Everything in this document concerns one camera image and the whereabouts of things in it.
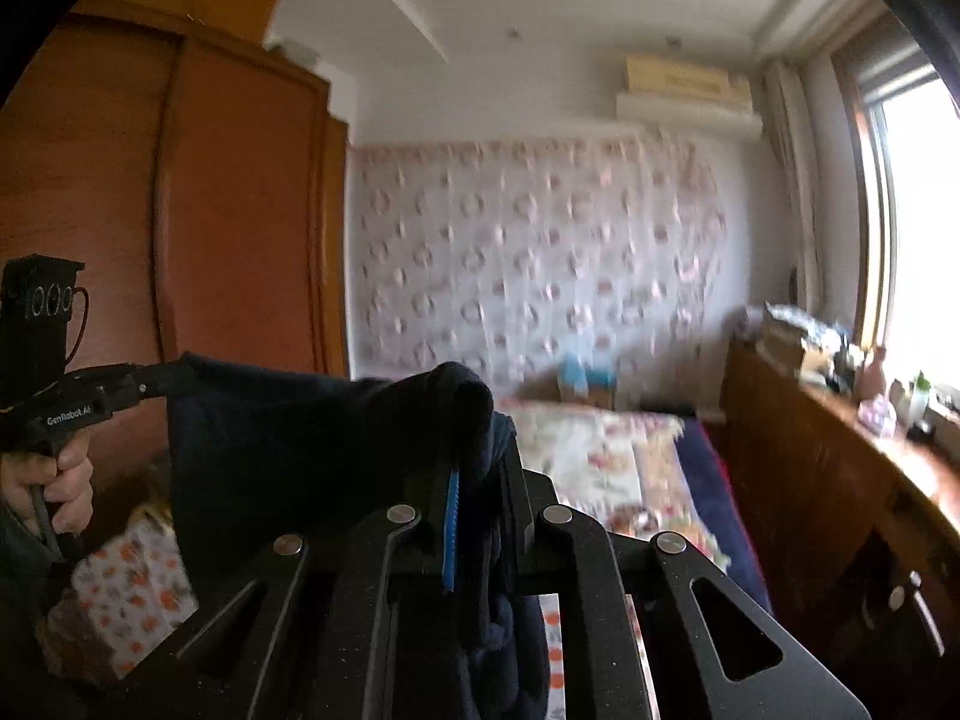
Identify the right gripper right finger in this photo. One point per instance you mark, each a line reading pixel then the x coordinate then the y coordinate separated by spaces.
pixel 655 629

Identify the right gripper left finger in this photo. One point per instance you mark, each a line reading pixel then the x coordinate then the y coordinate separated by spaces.
pixel 360 599

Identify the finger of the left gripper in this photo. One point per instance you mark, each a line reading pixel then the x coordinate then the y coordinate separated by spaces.
pixel 165 380

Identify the tied window curtain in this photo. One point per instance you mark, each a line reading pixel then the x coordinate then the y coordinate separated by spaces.
pixel 795 142

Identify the navy blue blanket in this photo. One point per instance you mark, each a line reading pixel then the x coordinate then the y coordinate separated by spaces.
pixel 706 476

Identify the stack of papers and boxes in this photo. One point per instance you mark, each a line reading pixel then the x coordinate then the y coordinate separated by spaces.
pixel 797 344

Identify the beige wall air conditioner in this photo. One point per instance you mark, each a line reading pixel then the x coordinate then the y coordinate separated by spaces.
pixel 673 94

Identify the pink bottle on sill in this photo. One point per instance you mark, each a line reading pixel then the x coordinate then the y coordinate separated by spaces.
pixel 872 381

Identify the floral quilt bedspread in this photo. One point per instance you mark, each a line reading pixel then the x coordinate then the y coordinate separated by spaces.
pixel 623 469

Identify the bright window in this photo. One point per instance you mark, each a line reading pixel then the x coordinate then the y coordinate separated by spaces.
pixel 904 129

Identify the circle patterned sheer curtain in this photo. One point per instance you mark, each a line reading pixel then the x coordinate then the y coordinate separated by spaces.
pixel 515 257

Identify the brown louvered wooden wardrobe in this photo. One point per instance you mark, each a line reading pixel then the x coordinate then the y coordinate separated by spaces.
pixel 198 177

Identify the orange print white sheet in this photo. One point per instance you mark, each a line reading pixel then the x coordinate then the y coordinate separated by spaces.
pixel 134 589

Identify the blue tissue box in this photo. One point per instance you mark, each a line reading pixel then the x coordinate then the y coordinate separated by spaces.
pixel 578 382

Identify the navy blue printed t-shirt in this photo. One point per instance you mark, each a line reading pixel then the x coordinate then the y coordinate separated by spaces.
pixel 258 454

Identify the wooden window side cabinet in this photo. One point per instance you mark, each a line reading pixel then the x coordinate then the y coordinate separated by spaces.
pixel 859 557

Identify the person left hand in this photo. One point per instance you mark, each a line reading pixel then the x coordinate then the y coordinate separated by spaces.
pixel 66 482

